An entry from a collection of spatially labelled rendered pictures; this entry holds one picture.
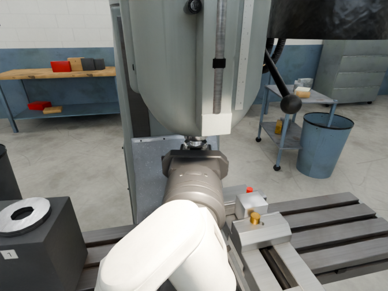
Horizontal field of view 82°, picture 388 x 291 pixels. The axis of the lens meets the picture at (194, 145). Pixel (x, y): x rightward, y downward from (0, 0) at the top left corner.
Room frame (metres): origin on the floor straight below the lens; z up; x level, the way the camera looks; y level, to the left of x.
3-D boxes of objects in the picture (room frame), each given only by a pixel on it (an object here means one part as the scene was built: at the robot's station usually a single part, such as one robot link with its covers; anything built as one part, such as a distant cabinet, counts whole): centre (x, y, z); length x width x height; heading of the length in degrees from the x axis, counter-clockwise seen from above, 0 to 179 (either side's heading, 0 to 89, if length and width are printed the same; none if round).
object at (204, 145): (0.39, 0.00, 1.26); 0.05 x 0.05 x 0.01
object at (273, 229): (0.37, -0.16, 1.05); 0.12 x 0.06 x 0.04; 104
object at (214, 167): (0.30, 0.00, 1.24); 0.13 x 0.12 x 0.10; 88
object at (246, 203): (0.42, -0.14, 1.07); 0.06 x 0.05 x 0.06; 104
